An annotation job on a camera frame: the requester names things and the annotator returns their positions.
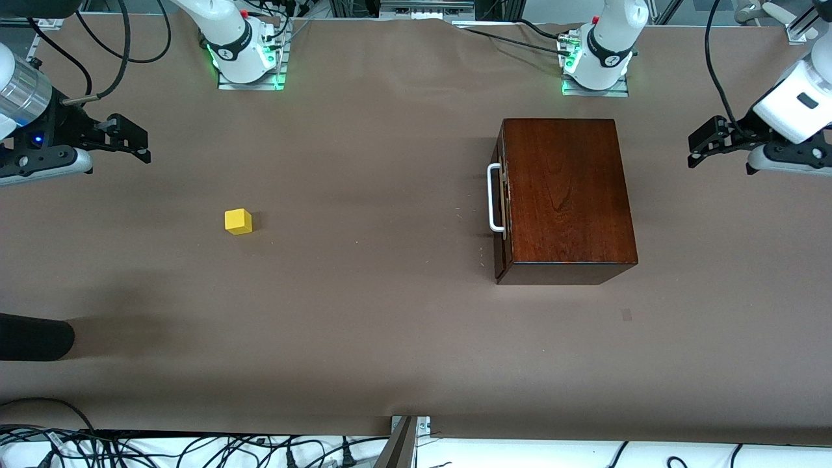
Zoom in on aluminium frame profile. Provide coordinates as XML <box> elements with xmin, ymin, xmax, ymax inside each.
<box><xmin>785</xmin><ymin>3</ymin><xmax>821</xmax><ymax>45</ymax></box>

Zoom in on aluminium table edge rail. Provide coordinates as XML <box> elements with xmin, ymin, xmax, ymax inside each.
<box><xmin>25</xmin><ymin>18</ymin><xmax>66</xmax><ymax>69</ymax></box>

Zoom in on black base cable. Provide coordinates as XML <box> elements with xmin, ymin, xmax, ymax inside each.
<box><xmin>455</xmin><ymin>18</ymin><xmax>579</xmax><ymax>56</ymax></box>

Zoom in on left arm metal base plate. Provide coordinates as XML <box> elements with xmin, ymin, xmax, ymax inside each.
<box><xmin>562</xmin><ymin>73</ymin><xmax>630</xmax><ymax>98</ymax></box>

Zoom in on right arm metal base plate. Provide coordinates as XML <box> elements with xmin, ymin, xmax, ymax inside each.
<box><xmin>216</xmin><ymin>62</ymin><xmax>287</xmax><ymax>90</ymax></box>

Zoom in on silver equipment rack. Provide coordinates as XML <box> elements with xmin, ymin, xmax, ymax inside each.
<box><xmin>380</xmin><ymin>0</ymin><xmax>475</xmax><ymax>20</ymax></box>

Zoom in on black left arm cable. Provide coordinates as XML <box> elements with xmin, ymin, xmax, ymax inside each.
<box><xmin>704</xmin><ymin>0</ymin><xmax>743</xmax><ymax>131</ymax></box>

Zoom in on grey metal beam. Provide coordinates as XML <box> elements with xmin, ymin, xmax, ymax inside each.
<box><xmin>374</xmin><ymin>416</ymin><xmax>420</xmax><ymax>468</ymax></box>

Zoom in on black looped cable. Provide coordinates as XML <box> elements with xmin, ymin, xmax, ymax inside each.
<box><xmin>0</xmin><ymin>398</ymin><xmax>98</xmax><ymax>435</ymax></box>

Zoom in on brown table cover sheet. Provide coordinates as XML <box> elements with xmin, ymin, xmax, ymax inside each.
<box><xmin>0</xmin><ymin>13</ymin><xmax>832</xmax><ymax>446</ymax></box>

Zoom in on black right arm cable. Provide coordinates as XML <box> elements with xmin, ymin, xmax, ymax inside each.
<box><xmin>26</xmin><ymin>0</ymin><xmax>173</xmax><ymax>105</ymax></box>

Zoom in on dark brown wooden cabinet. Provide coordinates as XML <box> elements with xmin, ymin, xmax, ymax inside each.
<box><xmin>493</xmin><ymin>118</ymin><xmax>639</xmax><ymax>285</ymax></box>

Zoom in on light wood drawer white handle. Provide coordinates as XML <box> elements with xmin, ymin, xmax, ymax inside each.
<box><xmin>487</xmin><ymin>161</ymin><xmax>512</xmax><ymax>240</ymax></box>

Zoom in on grey chair base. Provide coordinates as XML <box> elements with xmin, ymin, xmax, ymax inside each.
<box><xmin>734</xmin><ymin>0</ymin><xmax>803</xmax><ymax>27</ymax></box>

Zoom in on black cylindrical object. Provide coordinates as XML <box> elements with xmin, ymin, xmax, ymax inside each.
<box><xmin>0</xmin><ymin>313</ymin><xmax>75</xmax><ymax>362</ymax></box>

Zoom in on tangled black power cables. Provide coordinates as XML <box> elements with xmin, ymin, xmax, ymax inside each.
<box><xmin>0</xmin><ymin>426</ymin><xmax>391</xmax><ymax>468</ymax></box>

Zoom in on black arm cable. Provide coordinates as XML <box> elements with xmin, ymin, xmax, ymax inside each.
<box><xmin>26</xmin><ymin>0</ymin><xmax>173</xmax><ymax>105</ymax></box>
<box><xmin>704</xmin><ymin>0</ymin><xmax>743</xmax><ymax>131</ymax></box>

